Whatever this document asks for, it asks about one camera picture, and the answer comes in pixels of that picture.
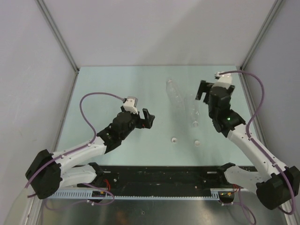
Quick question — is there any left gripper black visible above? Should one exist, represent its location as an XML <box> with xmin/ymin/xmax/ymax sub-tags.
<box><xmin>120</xmin><ymin>105</ymin><xmax>154</xmax><ymax>141</ymax></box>

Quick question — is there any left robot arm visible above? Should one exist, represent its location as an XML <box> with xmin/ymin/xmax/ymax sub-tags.
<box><xmin>25</xmin><ymin>108</ymin><xmax>155</xmax><ymax>199</ymax></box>

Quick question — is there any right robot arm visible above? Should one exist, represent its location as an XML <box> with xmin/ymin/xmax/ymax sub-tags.
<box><xmin>195</xmin><ymin>81</ymin><xmax>300</xmax><ymax>210</ymax></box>

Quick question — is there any clear plastic bottle near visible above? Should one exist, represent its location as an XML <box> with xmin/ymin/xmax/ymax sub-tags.
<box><xmin>185</xmin><ymin>94</ymin><xmax>200</xmax><ymax>128</ymax></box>

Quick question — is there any clear plastic bottle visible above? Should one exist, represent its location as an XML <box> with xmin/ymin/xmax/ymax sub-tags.
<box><xmin>166</xmin><ymin>79</ymin><xmax>184</xmax><ymax>110</ymax></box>
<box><xmin>185</xmin><ymin>94</ymin><xmax>200</xmax><ymax>128</ymax></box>

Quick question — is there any clear plastic bottle far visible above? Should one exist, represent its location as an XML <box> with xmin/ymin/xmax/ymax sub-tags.
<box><xmin>166</xmin><ymin>79</ymin><xmax>184</xmax><ymax>110</ymax></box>

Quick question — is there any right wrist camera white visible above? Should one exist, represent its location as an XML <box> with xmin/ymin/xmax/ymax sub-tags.
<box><xmin>212</xmin><ymin>72</ymin><xmax>233</xmax><ymax>90</ymax></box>

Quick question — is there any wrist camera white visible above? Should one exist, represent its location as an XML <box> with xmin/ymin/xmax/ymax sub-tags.
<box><xmin>212</xmin><ymin>72</ymin><xmax>233</xmax><ymax>90</ymax></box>
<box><xmin>123</xmin><ymin>96</ymin><xmax>139</xmax><ymax>114</ymax></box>

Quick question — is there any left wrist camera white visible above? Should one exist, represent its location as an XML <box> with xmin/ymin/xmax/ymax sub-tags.
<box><xmin>123</xmin><ymin>96</ymin><xmax>139</xmax><ymax>114</ymax></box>

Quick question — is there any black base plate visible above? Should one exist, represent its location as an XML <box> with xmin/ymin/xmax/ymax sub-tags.
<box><xmin>90</xmin><ymin>165</ymin><xmax>233</xmax><ymax>196</ymax></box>

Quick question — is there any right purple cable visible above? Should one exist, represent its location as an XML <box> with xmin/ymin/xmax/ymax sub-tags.
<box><xmin>217</xmin><ymin>70</ymin><xmax>296</xmax><ymax>223</ymax></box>

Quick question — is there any purple cable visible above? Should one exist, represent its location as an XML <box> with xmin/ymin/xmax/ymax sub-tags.
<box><xmin>24</xmin><ymin>92</ymin><xmax>126</xmax><ymax>210</ymax></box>
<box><xmin>217</xmin><ymin>70</ymin><xmax>296</xmax><ymax>223</ymax></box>

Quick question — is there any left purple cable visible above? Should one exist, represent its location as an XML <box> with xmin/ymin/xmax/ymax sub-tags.
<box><xmin>24</xmin><ymin>92</ymin><xmax>126</xmax><ymax>210</ymax></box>

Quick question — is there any grey slotted cable duct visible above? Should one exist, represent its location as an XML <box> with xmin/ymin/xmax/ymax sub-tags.
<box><xmin>48</xmin><ymin>189</ymin><xmax>220</xmax><ymax>200</ymax></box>

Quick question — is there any right aluminium corner post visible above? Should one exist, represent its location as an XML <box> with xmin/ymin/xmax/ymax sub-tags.
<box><xmin>239</xmin><ymin>0</ymin><xmax>285</xmax><ymax>71</ymax></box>

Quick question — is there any aluminium corner post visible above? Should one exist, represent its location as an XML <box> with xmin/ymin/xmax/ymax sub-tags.
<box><xmin>239</xmin><ymin>0</ymin><xmax>285</xmax><ymax>71</ymax></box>
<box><xmin>35</xmin><ymin>0</ymin><xmax>80</xmax><ymax>74</ymax></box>

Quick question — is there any left aluminium corner post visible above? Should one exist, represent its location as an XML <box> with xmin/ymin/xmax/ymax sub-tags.
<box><xmin>35</xmin><ymin>0</ymin><xmax>80</xmax><ymax>74</ymax></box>

